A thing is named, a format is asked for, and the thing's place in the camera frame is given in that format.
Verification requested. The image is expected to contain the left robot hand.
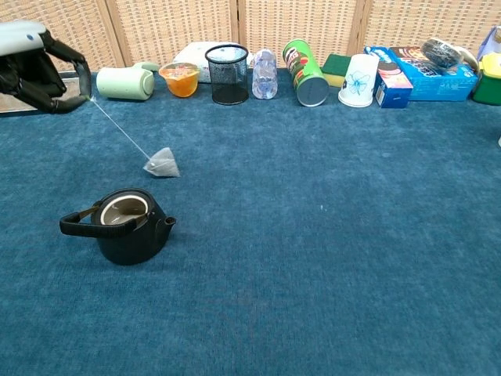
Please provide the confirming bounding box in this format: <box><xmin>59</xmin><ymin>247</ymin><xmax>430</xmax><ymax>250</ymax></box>
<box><xmin>0</xmin><ymin>20</ymin><xmax>92</xmax><ymax>115</ymax></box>

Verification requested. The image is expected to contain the pyramid tea bag with string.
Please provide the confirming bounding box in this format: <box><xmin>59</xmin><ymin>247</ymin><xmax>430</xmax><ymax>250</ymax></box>
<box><xmin>89</xmin><ymin>96</ymin><xmax>182</xmax><ymax>179</ymax></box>

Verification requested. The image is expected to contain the silver metal tray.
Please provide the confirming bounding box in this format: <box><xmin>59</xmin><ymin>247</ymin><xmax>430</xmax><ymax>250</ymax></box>
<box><xmin>0</xmin><ymin>76</ymin><xmax>79</xmax><ymax>114</ymax></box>

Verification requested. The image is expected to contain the pale green mug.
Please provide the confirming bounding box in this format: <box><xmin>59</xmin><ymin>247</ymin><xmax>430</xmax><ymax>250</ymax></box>
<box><xmin>96</xmin><ymin>61</ymin><xmax>161</xmax><ymax>101</ymax></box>

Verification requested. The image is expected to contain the woven folding screen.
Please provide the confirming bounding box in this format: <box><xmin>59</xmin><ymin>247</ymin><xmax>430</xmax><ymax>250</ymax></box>
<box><xmin>0</xmin><ymin>0</ymin><xmax>501</xmax><ymax>75</ymax></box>

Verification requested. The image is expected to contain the orange jelly cup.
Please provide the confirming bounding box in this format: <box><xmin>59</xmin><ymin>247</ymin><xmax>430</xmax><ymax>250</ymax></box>
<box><xmin>158</xmin><ymin>62</ymin><xmax>201</xmax><ymax>99</ymax></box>

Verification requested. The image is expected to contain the white plastic packet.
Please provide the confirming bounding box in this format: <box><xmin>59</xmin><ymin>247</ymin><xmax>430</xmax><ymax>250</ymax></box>
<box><xmin>172</xmin><ymin>42</ymin><xmax>254</xmax><ymax>84</ymax></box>

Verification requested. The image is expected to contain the black mesh pen holder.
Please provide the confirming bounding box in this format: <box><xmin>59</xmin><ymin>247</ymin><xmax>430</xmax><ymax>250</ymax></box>
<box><xmin>204</xmin><ymin>44</ymin><xmax>251</xmax><ymax>106</ymax></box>

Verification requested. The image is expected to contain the clear plastic water bottle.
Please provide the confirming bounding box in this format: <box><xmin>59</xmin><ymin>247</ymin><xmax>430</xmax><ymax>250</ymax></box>
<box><xmin>251</xmin><ymin>48</ymin><xmax>279</xmax><ymax>100</ymax></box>

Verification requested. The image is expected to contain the green chips can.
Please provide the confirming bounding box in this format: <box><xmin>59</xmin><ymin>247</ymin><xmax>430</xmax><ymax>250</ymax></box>
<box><xmin>283</xmin><ymin>38</ymin><xmax>330</xmax><ymax>108</ymax></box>

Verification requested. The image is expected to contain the blue table cloth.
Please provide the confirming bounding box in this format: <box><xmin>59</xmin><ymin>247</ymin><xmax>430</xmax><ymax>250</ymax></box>
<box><xmin>0</xmin><ymin>67</ymin><xmax>501</xmax><ymax>376</ymax></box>

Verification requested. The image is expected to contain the green yellow sponge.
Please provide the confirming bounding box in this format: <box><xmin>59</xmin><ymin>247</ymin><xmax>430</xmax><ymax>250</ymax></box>
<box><xmin>320</xmin><ymin>53</ymin><xmax>353</xmax><ymax>89</ymax></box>

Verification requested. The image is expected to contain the white paper cup blue flower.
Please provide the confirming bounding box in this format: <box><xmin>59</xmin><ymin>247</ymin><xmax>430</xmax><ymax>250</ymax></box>
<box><xmin>337</xmin><ymin>53</ymin><xmax>380</xmax><ymax>109</ymax></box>

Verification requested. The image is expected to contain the small blue cookie box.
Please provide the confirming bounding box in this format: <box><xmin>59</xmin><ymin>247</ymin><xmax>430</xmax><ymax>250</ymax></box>
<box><xmin>363</xmin><ymin>45</ymin><xmax>414</xmax><ymax>110</ymax></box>

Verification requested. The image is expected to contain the large blue cookie box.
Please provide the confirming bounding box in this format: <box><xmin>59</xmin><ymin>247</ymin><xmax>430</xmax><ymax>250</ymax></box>
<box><xmin>388</xmin><ymin>46</ymin><xmax>479</xmax><ymax>103</ymax></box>

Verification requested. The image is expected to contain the green container yellow lid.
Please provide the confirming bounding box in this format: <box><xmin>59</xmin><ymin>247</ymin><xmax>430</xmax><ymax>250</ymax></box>
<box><xmin>472</xmin><ymin>52</ymin><xmax>501</xmax><ymax>107</ymax></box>

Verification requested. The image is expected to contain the purple white package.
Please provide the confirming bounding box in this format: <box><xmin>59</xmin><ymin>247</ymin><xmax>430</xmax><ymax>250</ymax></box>
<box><xmin>477</xmin><ymin>25</ymin><xmax>501</xmax><ymax>62</ymax></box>

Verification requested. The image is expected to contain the black teapot with handle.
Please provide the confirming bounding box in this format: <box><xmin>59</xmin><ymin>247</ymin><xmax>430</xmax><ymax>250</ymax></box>
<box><xmin>59</xmin><ymin>187</ymin><xmax>177</xmax><ymax>266</ymax></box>

